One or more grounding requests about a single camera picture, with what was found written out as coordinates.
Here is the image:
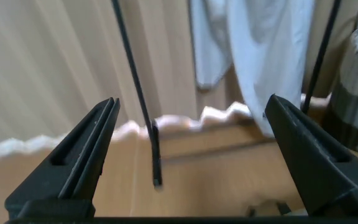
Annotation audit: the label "black clothes rack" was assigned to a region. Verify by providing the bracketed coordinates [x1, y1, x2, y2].
[110, 0, 343, 189]

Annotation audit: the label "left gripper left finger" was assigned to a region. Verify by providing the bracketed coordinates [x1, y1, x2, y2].
[4, 96, 121, 220]

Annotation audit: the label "pale grey shorts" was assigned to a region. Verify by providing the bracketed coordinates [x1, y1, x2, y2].
[188, 0, 316, 138]

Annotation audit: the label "white laundry basket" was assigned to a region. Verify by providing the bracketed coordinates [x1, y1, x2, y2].
[321, 4, 358, 156]

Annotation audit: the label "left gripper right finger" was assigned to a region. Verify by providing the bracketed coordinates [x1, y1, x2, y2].
[264, 94, 358, 217]

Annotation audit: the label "beige curtain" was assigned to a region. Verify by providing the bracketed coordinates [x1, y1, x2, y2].
[0, 0, 358, 147]

